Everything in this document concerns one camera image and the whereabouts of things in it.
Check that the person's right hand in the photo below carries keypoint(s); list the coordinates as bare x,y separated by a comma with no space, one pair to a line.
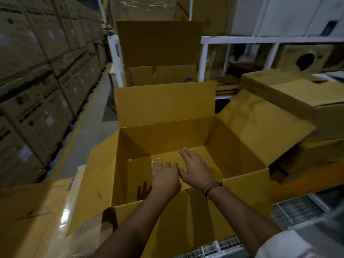
197,171

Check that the person's left hand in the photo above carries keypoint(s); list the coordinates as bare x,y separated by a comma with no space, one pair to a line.
166,180

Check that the large yellow cardboard box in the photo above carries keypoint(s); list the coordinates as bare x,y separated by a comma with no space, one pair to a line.
166,104

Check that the blue logo small cardboard box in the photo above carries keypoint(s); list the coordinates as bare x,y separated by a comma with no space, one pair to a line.
290,91

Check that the person's left forearm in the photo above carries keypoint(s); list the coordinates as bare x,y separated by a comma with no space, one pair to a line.
139,225

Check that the person's right forearm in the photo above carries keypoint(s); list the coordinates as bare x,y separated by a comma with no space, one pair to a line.
242,220

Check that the Flipkart box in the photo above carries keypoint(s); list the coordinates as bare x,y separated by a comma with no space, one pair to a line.
158,42

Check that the cardboard box with round hole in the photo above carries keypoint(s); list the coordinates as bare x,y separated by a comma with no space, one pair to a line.
285,59

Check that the tall blue print cardboard box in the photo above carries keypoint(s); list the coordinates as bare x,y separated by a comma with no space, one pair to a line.
209,13

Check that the taped brown cardboard box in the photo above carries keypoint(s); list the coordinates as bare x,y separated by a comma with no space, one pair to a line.
142,8

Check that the large white box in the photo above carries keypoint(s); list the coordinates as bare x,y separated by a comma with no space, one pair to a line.
285,16

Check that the white box with blue label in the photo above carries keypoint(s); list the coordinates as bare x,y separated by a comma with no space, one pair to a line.
330,10

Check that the clear plastic sheet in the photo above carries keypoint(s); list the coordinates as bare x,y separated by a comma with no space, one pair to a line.
215,61

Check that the white metal shelf rack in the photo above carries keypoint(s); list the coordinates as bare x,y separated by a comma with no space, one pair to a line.
203,59

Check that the striped white shirt sleeve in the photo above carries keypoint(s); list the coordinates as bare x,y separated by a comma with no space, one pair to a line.
285,244

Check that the flat carton with plastic wrap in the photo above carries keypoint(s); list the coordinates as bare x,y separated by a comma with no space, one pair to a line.
27,212

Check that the stack of printed brown cartons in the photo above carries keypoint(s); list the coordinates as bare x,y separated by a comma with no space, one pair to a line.
35,77

